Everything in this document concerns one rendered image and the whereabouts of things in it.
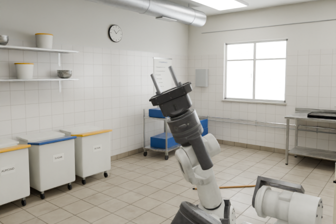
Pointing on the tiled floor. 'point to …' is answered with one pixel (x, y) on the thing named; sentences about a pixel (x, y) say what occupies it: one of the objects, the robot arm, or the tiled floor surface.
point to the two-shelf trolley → (165, 137)
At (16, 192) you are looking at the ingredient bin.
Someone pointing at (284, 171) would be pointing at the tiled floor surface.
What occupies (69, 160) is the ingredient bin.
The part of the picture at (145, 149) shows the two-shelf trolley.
